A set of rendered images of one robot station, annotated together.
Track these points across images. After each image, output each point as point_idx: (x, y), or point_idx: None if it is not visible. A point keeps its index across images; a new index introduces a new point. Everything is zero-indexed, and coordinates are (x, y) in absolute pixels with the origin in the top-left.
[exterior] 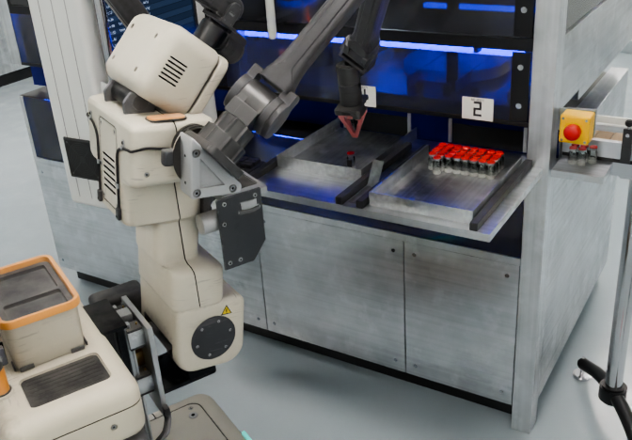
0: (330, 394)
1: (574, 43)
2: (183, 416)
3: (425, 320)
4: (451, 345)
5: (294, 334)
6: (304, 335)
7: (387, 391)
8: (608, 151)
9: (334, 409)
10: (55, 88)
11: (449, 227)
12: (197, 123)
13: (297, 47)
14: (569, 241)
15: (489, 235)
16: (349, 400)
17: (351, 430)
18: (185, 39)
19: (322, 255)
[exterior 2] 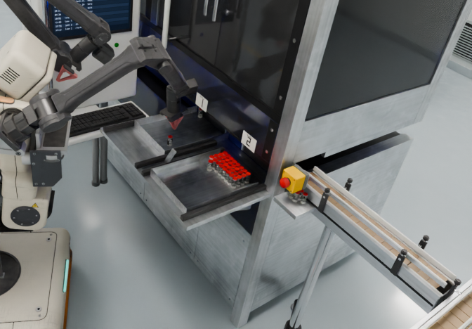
0: (152, 253)
1: (319, 126)
2: (44, 237)
3: (206, 240)
4: (214, 261)
5: (153, 211)
6: (156, 214)
7: (182, 266)
8: (314, 200)
9: (147, 263)
10: None
11: (173, 211)
12: (17, 108)
13: (74, 89)
14: (304, 233)
15: (187, 227)
16: (159, 261)
17: (147, 279)
18: (20, 60)
19: None
